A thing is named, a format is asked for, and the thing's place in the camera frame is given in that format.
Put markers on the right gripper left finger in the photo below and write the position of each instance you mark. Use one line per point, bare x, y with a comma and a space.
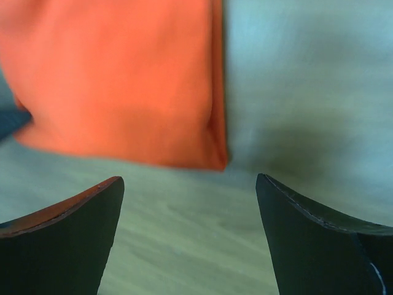
63, 248

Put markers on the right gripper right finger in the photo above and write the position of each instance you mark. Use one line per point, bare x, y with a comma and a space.
318, 250

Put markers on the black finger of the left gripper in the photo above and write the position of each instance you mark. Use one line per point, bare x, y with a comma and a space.
11, 120

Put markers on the orange t shirt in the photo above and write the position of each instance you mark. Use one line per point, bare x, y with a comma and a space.
140, 81

